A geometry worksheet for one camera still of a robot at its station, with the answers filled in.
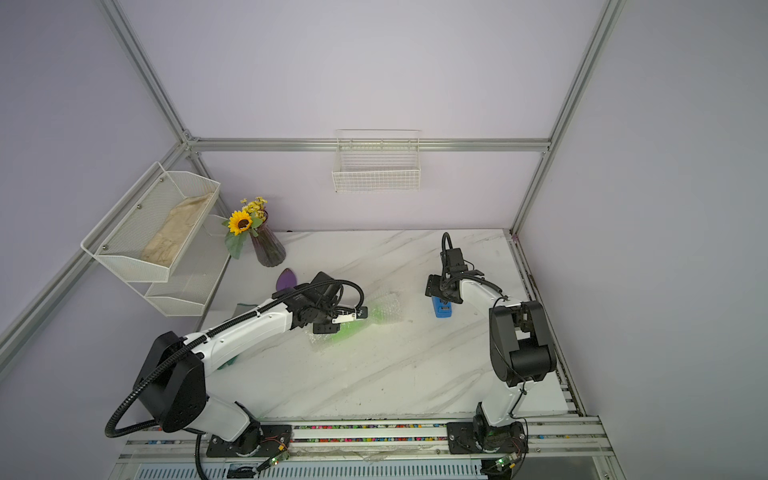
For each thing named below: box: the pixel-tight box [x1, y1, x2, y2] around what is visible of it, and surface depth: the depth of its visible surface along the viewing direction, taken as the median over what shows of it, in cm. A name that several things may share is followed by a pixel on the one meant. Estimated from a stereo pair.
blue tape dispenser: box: [432, 296, 453, 319], surface depth 97 cm
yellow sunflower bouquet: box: [222, 196, 268, 259], surface depth 92 cm
